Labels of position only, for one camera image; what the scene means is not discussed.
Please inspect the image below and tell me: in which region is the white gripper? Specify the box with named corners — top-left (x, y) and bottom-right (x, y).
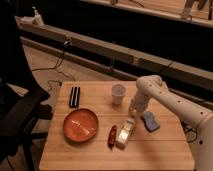
top-left (128, 90), bottom-right (150, 120)

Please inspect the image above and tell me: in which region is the white plastic bottle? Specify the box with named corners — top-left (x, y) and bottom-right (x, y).
top-left (116, 117), bottom-right (136, 149)

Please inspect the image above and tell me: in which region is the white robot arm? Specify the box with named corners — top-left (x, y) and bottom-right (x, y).
top-left (129, 75), bottom-right (213, 171)

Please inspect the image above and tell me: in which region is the white pump dispenser bottle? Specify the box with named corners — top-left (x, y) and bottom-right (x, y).
top-left (32, 6), bottom-right (44, 26)

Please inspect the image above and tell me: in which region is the blue sponge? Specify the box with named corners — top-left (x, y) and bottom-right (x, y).
top-left (141, 111), bottom-right (160, 132)

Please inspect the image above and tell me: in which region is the translucent plastic cup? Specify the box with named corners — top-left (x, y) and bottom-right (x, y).
top-left (111, 84), bottom-right (126, 105)

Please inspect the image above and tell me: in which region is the orange plate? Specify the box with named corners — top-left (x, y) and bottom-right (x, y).
top-left (63, 108), bottom-right (98, 143)

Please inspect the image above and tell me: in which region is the black office chair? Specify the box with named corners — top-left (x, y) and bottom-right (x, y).
top-left (0, 78), bottom-right (54, 171)

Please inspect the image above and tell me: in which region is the black cables right floor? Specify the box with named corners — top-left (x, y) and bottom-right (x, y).
top-left (181, 121), bottom-right (199, 144)

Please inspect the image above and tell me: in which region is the black cable on floor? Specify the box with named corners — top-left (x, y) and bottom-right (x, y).
top-left (31, 39), bottom-right (77, 93)

